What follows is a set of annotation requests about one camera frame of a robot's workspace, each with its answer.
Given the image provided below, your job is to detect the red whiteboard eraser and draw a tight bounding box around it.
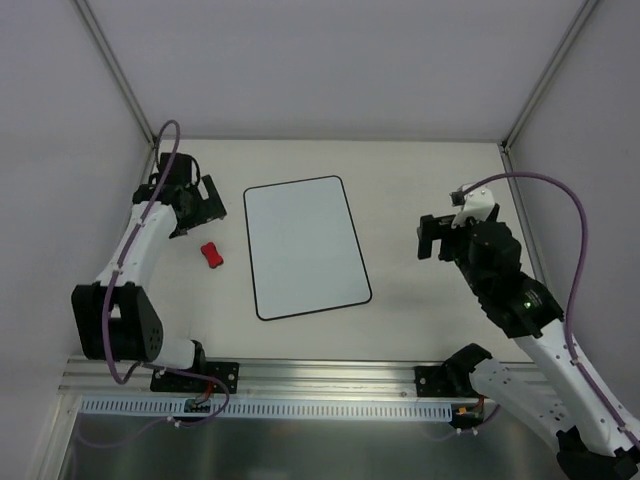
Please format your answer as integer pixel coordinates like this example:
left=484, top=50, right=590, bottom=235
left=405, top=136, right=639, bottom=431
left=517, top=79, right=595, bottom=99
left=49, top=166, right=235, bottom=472
left=200, top=242, right=224, bottom=269

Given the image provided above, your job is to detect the white whiteboard black frame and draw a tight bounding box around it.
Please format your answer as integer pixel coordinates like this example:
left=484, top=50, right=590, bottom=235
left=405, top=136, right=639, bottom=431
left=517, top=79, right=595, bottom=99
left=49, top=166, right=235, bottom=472
left=243, top=175, right=373, bottom=322

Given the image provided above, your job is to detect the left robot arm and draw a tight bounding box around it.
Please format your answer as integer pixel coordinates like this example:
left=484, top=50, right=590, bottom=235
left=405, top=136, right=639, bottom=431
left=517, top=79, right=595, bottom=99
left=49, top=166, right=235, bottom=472
left=71, top=152, right=226, bottom=391

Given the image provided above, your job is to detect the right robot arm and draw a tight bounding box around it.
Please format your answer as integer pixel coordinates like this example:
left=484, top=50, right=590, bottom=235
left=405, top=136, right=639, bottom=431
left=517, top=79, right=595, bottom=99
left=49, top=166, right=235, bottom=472
left=417, top=209, right=639, bottom=479

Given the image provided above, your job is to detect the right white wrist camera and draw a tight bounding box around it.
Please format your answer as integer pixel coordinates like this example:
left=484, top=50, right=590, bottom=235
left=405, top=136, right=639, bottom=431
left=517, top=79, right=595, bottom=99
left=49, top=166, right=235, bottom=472
left=451, top=187, right=498, bottom=229

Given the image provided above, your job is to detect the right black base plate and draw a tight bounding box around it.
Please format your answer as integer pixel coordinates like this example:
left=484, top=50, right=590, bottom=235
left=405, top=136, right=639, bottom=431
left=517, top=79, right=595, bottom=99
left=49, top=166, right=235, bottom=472
left=413, top=365, right=458, bottom=398

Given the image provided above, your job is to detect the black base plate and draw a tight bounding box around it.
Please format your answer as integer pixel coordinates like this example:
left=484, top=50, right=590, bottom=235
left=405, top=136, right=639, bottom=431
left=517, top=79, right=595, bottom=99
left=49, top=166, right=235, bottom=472
left=413, top=365, right=458, bottom=398
left=150, top=361, right=240, bottom=395

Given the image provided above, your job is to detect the aluminium mounting rail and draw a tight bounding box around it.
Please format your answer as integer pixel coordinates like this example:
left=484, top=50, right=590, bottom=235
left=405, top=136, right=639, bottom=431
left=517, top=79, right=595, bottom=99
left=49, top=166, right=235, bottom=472
left=56, top=354, right=566, bottom=404

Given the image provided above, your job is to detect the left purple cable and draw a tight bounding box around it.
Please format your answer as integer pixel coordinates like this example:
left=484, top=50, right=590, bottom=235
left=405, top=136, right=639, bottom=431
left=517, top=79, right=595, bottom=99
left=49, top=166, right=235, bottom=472
left=74, top=119, right=232, bottom=448

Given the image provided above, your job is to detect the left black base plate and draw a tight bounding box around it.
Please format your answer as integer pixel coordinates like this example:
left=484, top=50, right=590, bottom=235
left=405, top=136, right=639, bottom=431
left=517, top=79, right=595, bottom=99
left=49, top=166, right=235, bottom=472
left=150, top=361, right=240, bottom=395

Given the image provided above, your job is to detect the white slotted cable duct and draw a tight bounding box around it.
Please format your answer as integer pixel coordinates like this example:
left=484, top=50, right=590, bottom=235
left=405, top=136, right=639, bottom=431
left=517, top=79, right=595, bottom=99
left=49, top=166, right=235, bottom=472
left=79, top=396, right=453, bottom=423

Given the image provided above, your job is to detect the left aluminium frame post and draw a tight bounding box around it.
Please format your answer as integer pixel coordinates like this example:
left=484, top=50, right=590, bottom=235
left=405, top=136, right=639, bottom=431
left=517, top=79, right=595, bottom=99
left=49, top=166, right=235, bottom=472
left=70, top=0, right=156, bottom=146

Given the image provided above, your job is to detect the aluminium frame post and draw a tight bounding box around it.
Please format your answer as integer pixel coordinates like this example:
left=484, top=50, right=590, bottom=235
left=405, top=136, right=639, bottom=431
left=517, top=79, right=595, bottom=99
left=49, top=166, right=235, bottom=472
left=70, top=0, right=156, bottom=146
left=501, top=0, right=601, bottom=152

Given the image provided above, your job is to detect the right aluminium frame post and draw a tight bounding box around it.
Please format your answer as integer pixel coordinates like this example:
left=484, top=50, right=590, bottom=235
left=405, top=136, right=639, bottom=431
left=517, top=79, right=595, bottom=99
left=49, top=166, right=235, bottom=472
left=501, top=0, right=601, bottom=152

